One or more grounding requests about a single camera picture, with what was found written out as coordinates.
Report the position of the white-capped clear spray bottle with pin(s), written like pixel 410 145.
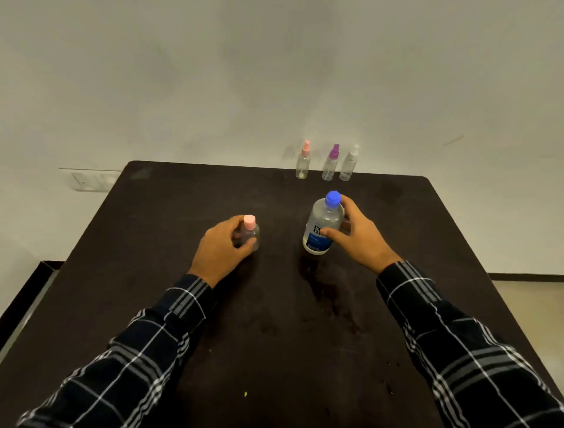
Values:
pixel 348 164

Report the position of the small pink-capped clear bottle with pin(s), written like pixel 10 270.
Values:
pixel 250 231

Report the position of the person's right forearm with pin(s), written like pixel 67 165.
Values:
pixel 467 352

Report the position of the person's right thumb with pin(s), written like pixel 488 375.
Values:
pixel 332 233

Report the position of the white wall socket plate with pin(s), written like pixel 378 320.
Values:
pixel 90 180

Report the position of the person's right hand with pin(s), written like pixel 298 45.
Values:
pixel 363 243

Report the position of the person's left hand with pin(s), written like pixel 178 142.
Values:
pixel 216 255

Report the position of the blue-capped clear water bottle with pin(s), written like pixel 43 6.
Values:
pixel 322 225

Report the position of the person's left forearm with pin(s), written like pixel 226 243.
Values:
pixel 123 357

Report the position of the pink-capped clear spray bottle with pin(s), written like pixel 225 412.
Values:
pixel 303 161

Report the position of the purple-capped clear spray bottle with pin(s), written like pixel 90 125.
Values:
pixel 331 164

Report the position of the person's left thumb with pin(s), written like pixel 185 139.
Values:
pixel 246 245

